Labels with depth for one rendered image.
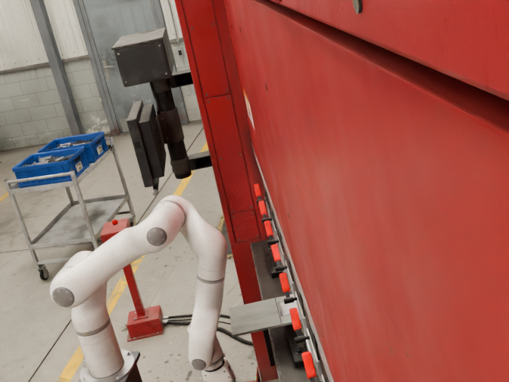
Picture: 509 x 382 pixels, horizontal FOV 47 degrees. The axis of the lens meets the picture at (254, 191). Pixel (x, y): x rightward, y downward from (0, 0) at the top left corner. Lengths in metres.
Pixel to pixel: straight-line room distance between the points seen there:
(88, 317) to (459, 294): 1.75
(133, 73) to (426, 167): 2.63
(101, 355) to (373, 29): 1.85
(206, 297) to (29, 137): 8.70
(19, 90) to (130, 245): 8.49
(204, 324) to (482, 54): 1.71
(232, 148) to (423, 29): 2.60
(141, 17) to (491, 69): 8.98
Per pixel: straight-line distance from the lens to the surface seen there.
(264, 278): 2.70
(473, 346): 0.35
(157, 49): 2.90
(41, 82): 10.01
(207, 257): 1.78
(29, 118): 10.28
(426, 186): 0.36
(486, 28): 0.21
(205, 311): 1.89
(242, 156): 2.86
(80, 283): 1.91
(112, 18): 9.31
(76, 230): 5.35
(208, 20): 2.73
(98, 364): 2.12
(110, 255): 1.87
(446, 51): 0.25
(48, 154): 5.36
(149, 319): 4.11
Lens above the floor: 2.22
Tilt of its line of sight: 21 degrees down
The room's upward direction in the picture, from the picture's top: 12 degrees counter-clockwise
